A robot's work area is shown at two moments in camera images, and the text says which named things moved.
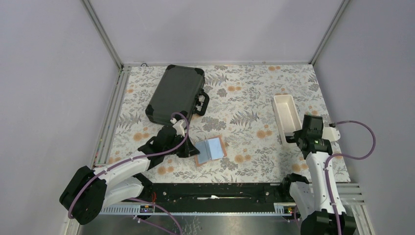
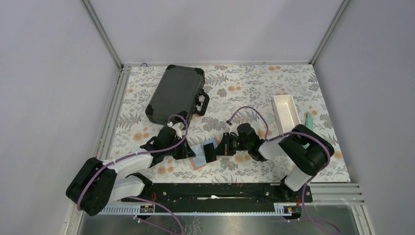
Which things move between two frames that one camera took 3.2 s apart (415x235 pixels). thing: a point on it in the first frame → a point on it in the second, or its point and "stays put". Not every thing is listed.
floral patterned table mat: x=236 y=135 stays put
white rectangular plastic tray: x=287 y=114 stays put
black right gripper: x=297 y=134 → x=224 y=148
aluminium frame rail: x=104 y=147 stays put
